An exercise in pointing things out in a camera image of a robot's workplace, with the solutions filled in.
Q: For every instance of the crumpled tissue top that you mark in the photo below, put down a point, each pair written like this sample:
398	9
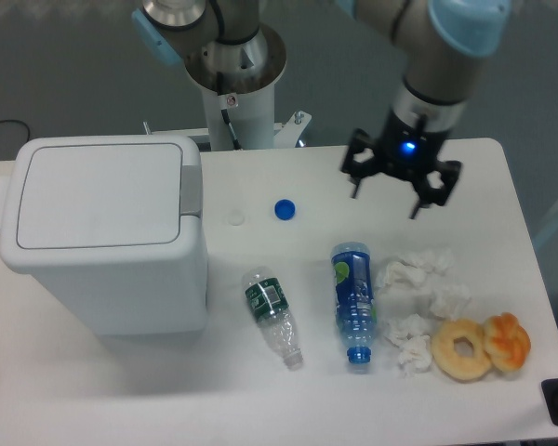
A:
412	269

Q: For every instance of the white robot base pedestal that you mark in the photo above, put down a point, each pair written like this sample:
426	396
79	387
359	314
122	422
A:
237	85

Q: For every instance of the clear bottle green label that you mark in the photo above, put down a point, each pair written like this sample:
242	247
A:
271	312

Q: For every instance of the white plastic trash can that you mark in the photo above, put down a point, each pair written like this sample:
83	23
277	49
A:
112	227

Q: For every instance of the ring donut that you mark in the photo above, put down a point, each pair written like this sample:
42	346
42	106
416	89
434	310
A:
444	352

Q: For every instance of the blue bottle cap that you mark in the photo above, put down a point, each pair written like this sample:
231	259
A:
284	209

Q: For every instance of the orange glazed bread roll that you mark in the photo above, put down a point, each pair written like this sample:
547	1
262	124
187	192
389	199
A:
506	342

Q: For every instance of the crumpled tissue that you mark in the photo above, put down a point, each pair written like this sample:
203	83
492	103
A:
412	269
449	301
411	335

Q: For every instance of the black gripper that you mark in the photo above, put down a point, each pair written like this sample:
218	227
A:
407	152

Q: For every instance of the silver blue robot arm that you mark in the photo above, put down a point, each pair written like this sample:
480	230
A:
447	44

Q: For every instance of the crumpled tissue bottom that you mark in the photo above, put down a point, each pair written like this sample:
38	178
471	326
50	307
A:
411	335

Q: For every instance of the white bottle cap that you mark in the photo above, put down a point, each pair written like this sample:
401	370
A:
236	218

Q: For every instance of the blue plastic bottle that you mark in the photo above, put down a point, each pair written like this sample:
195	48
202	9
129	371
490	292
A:
355	310

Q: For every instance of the crumpled tissue right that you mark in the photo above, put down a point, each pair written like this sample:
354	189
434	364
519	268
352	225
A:
449	301

